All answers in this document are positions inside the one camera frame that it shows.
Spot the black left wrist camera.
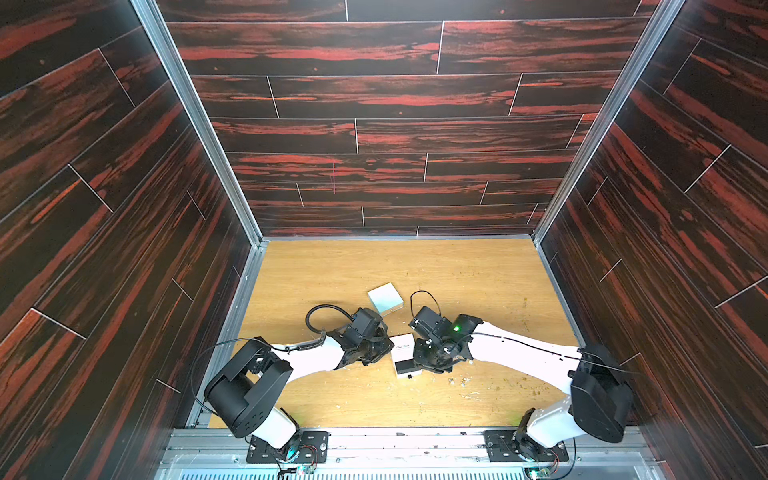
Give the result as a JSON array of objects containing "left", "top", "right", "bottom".
[{"left": 345, "top": 307, "right": 387, "bottom": 343}]

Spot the front aluminium frame rail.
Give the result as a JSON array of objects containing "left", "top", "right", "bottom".
[{"left": 155, "top": 427, "right": 668, "bottom": 479}]

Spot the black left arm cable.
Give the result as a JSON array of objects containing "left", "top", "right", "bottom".
[{"left": 190, "top": 303, "right": 356, "bottom": 415}]

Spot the aluminium corner frame post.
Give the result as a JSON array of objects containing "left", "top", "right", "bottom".
[{"left": 130, "top": 0, "right": 263, "bottom": 247}]

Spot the aluminium right corner post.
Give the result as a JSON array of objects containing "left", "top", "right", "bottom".
[{"left": 532, "top": 0, "right": 685, "bottom": 250}]

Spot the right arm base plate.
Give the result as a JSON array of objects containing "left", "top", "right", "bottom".
[{"left": 483, "top": 429, "right": 569, "bottom": 463}]

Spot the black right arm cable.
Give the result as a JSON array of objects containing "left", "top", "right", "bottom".
[{"left": 409, "top": 290, "right": 442, "bottom": 316}]

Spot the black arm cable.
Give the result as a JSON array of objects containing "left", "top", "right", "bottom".
[
  {"left": 409, "top": 290, "right": 442, "bottom": 316},
  {"left": 190, "top": 303, "right": 356, "bottom": 415}
]

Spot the aluminium floor rail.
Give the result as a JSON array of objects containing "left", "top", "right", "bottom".
[{"left": 183, "top": 241, "right": 268, "bottom": 429}]

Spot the mint drawer-style jewelry box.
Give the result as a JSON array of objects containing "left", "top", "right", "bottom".
[{"left": 367, "top": 283, "right": 404, "bottom": 316}]

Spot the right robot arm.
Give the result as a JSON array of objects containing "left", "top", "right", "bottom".
[{"left": 409, "top": 307, "right": 633, "bottom": 460}]

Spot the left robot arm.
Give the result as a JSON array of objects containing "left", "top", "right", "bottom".
[{"left": 204, "top": 332, "right": 394, "bottom": 450}]

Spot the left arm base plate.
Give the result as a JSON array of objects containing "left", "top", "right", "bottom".
[{"left": 246, "top": 429, "right": 329, "bottom": 465}]

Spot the small white jewelry box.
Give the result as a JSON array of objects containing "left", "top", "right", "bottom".
[{"left": 390, "top": 333, "right": 415, "bottom": 366}]

